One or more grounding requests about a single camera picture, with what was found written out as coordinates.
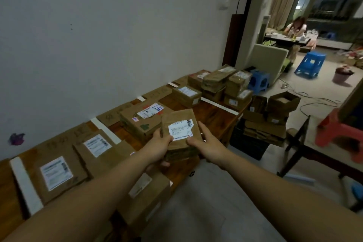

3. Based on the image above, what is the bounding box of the pink bucket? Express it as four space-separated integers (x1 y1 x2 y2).
332 65 355 86

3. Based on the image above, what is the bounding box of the cable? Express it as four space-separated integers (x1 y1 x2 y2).
277 78 342 119

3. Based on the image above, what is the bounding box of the white tower fan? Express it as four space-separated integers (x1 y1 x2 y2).
256 15 272 44

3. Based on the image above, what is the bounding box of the black framed side table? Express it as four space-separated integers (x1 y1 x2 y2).
277 115 363 213

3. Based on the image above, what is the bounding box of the small blue plastic stool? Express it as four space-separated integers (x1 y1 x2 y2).
248 69 270 95

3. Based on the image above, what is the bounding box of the pile of flattened cardboard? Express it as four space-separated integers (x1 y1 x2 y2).
243 113 287 148

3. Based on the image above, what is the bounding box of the open empty cardboard box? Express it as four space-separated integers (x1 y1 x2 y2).
266 91 302 116

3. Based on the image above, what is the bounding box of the person's left forearm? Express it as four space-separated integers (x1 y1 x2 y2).
0 150 156 242

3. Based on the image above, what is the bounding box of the person's right forearm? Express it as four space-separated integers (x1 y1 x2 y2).
211 152 363 242

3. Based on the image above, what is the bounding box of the black crate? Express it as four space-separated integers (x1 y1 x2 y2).
229 119 270 162

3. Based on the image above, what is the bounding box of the large blue plastic stool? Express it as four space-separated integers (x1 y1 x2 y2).
294 51 327 78

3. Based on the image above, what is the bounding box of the purple wall sticker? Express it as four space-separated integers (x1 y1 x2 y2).
8 133 26 146

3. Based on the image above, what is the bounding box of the person's left hand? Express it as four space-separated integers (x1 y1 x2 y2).
143 128 174 169

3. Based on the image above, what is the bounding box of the person's right hand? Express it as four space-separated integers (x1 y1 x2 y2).
186 121 231 169

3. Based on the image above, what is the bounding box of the dark work table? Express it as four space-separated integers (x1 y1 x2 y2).
263 34 312 49

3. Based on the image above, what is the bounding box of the dark cardboard box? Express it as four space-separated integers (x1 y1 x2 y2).
249 95 268 115

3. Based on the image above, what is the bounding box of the small labelled cardboard parcel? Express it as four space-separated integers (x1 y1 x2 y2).
160 109 204 163

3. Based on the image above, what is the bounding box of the red plastic stool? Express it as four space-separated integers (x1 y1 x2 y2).
315 108 363 164

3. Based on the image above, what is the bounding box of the dark wooden door frame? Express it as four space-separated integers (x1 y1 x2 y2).
222 0 260 67

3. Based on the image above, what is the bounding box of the cardboard parcel with handwritten label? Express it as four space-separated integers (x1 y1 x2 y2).
120 100 174 145

